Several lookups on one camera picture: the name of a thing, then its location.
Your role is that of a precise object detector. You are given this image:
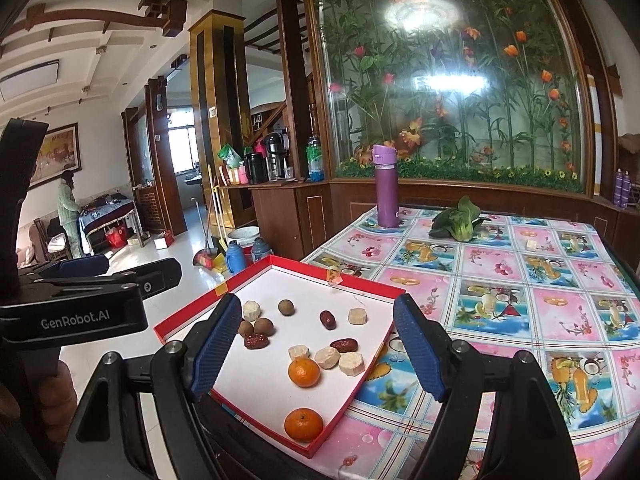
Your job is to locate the beige hexagonal cake piece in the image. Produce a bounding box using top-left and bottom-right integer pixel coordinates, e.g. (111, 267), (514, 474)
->
(314, 346), (341, 370)

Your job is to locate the brown date fruit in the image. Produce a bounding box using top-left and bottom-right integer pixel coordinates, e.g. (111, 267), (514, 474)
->
(330, 338), (359, 353)

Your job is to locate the left hand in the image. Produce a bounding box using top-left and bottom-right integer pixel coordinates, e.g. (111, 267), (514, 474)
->
(0, 358), (79, 446)

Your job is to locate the red broom dustpan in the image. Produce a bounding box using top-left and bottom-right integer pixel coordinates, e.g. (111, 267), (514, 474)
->
(192, 164), (229, 273)

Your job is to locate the brown longan fruit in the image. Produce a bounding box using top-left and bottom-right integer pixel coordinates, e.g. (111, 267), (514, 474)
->
(278, 299), (295, 316)

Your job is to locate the person in green clothes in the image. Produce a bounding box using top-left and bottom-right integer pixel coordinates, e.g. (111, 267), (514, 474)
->
(56, 169), (84, 259)

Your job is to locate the red white tray box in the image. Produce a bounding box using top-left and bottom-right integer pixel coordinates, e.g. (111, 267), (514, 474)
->
(154, 256), (402, 458)

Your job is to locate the orange mandarin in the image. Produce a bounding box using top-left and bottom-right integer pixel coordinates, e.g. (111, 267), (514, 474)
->
(288, 358), (321, 388)
(283, 408), (324, 443)

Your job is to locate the grey blue thermos flask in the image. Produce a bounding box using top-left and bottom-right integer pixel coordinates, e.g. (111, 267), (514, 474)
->
(250, 236), (272, 263)

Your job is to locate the dark red jujube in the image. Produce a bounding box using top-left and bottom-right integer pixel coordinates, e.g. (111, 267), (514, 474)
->
(319, 310), (336, 330)

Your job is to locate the white red bucket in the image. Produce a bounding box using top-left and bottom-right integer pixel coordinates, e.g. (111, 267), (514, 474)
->
(228, 226), (260, 255)

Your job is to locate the green bok choy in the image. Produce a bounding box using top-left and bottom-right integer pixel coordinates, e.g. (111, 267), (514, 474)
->
(428, 196), (487, 243)

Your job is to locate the colourful patterned tablecloth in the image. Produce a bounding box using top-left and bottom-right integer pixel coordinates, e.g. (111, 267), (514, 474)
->
(307, 208), (639, 479)

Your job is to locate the wooden cabinet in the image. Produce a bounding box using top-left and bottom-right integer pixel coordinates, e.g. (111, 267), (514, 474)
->
(222, 181), (336, 260)

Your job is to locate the purple thermos bottle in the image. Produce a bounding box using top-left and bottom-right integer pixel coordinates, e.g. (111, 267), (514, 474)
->
(372, 144), (399, 229)

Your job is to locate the flower glass partition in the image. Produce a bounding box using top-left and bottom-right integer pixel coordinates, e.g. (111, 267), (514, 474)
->
(307, 0), (594, 194)

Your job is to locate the framed wall painting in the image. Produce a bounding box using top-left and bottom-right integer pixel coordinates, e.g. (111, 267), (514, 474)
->
(29, 122), (81, 188)

